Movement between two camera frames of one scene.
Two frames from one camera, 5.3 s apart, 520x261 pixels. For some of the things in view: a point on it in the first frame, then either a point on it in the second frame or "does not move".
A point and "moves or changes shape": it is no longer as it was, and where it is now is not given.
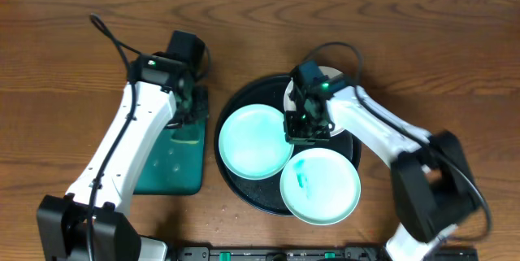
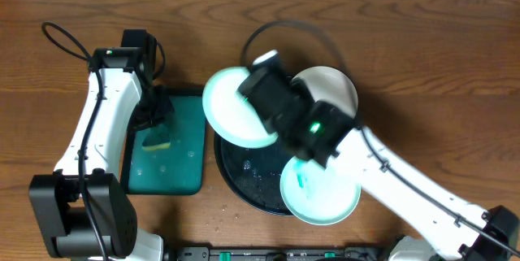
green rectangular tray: [178, 168] does not move
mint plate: [253, 142] -> [230, 115]
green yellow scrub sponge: [188, 136] moves or changes shape
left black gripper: [195, 104] -> [156, 111]
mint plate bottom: [320, 186] does not move
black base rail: [363, 253] does not move
